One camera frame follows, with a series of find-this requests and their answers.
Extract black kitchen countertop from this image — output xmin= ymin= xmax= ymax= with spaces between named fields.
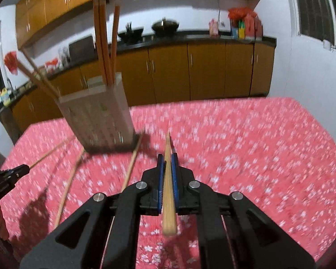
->
xmin=0 ymin=31 xmax=277 ymax=129

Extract dark cutting board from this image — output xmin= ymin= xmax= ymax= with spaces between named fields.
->
xmin=69 ymin=35 xmax=96 ymax=62

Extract wooden cabinets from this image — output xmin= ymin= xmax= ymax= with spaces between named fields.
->
xmin=15 ymin=0 xmax=262 ymax=49
xmin=11 ymin=41 xmax=275 ymax=132

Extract bright red container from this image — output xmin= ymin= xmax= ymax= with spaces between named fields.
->
xmin=245 ymin=15 xmax=255 ymax=38

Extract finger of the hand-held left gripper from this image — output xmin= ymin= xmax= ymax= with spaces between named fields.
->
xmin=0 ymin=164 xmax=30 ymax=184

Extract red hanging plastic bag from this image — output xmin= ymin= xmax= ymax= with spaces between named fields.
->
xmin=4 ymin=51 xmax=18 ymax=75

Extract black lidded wok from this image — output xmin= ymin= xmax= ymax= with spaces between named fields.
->
xmin=152 ymin=17 xmax=180 ymax=36

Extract blue and yellow box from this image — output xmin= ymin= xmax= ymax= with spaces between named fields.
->
xmin=231 ymin=21 xmax=245 ymax=39

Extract black open wok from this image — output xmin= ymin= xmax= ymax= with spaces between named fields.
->
xmin=118 ymin=22 xmax=144 ymax=44

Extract wooden lower cabinets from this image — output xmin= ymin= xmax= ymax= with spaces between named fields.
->
xmin=11 ymin=41 xmax=275 ymax=132

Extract beige perforated chopstick holder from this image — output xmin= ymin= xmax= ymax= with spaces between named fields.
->
xmin=57 ymin=72 xmax=135 ymax=153

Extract dark red jug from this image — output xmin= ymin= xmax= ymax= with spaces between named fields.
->
xmin=255 ymin=17 xmax=264 ymax=38

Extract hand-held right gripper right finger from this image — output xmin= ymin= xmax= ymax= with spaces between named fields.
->
xmin=171 ymin=153 xmax=317 ymax=269

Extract clear plastic bag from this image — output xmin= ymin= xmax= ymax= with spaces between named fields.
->
xmin=59 ymin=48 xmax=70 ymax=65

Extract black gas stove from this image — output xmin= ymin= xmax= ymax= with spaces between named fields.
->
xmin=116 ymin=32 xmax=191 ymax=44

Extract wooden upper cabinets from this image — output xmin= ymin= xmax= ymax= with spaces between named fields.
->
xmin=15 ymin=0 xmax=262 ymax=49

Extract red floral tablecloth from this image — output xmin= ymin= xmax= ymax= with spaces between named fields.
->
xmin=0 ymin=97 xmax=336 ymax=269

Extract yellow detergent bottle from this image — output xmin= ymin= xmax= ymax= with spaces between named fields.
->
xmin=0 ymin=88 xmax=12 ymax=106

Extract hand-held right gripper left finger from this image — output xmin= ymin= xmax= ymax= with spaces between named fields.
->
xmin=19 ymin=154 xmax=165 ymax=269

